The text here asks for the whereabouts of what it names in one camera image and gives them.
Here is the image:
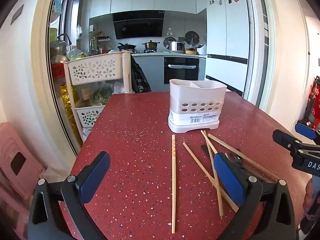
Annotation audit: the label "steel cooking pot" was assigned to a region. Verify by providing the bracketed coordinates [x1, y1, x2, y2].
[142, 40, 160, 50]

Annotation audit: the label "person's right hand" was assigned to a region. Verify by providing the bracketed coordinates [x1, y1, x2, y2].
[303, 176, 315, 212]

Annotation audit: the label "white plastic storage cart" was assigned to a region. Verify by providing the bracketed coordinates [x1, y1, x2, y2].
[63, 51, 133, 133]

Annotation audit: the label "spice rack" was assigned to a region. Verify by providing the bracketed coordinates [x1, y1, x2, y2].
[96, 36, 112, 54]

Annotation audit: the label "kitchen faucet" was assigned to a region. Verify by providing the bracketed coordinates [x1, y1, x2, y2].
[56, 33, 73, 47]

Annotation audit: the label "gold foil bag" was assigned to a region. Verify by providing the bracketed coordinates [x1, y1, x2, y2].
[58, 83, 83, 147]

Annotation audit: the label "white plastic utensil holder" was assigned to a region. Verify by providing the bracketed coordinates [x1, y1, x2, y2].
[167, 78, 227, 134]

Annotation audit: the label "green vegetables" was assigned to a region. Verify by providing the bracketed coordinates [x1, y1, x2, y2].
[90, 87, 113, 106]

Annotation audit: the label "black range hood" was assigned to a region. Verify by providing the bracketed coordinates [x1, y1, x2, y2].
[112, 10, 165, 40]

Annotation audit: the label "white wall cabinets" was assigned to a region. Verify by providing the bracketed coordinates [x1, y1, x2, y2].
[89, 0, 208, 18]

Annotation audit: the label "wooden chopstick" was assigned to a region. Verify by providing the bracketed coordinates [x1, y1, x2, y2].
[171, 134, 176, 234]
[182, 142, 239, 213]
[202, 130, 224, 217]
[200, 130, 218, 155]
[207, 133, 279, 180]

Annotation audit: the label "pink plastic stool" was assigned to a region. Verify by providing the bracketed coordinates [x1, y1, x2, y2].
[0, 122, 48, 207]

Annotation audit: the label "black patterned bag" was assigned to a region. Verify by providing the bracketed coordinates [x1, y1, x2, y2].
[130, 57, 152, 93]

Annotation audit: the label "steel rice cooker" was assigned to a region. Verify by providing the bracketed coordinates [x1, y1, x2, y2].
[167, 40, 185, 53]

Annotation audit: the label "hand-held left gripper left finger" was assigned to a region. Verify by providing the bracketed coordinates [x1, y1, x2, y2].
[27, 151, 111, 240]

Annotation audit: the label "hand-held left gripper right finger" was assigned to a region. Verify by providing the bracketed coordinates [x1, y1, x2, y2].
[212, 152, 297, 240]

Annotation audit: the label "black built-in oven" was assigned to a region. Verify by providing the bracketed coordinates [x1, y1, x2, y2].
[163, 56, 200, 85]

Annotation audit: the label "black wok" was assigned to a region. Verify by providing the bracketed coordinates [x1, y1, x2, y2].
[117, 42, 137, 51]

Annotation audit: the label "steel kettle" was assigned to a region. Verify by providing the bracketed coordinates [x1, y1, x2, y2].
[49, 42, 68, 56]

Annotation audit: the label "white refrigerator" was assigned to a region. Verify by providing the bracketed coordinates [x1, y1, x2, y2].
[204, 0, 251, 96]

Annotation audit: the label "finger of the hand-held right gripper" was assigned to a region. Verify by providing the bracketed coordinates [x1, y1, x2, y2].
[294, 123, 320, 140]
[272, 129, 320, 158]

